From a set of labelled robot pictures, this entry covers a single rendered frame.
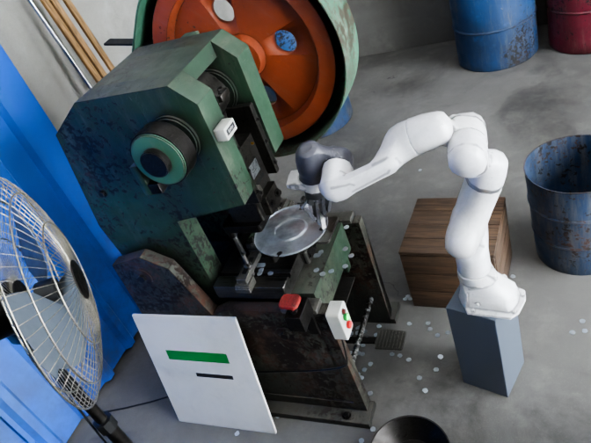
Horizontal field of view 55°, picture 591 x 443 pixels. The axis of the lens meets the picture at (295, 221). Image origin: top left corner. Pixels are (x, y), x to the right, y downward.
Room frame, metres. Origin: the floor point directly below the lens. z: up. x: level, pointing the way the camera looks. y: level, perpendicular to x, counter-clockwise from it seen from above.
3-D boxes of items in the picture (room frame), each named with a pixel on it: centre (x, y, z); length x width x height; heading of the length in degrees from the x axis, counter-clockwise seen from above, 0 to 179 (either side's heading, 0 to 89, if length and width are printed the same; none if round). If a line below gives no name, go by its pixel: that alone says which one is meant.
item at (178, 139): (1.60, 0.28, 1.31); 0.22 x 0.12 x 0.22; 57
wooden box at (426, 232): (1.90, -0.64, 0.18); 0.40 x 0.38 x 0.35; 54
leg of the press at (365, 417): (1.65, 0.40, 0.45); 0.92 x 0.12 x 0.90; 57
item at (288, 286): (1.80, 0.14, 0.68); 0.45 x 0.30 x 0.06; 147
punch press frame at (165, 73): (1.87, 0.26, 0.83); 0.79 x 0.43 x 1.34; 57
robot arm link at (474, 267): (1.40, -0.53, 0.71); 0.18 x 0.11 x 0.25; 143
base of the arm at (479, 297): (1.34, -0.53, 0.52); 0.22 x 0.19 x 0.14; 40
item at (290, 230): (1.73, 0.03, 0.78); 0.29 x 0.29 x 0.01
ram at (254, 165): (1.77, 0.10, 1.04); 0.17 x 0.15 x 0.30; 57
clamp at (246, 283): (1.65, 0.23, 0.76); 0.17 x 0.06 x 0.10; 147
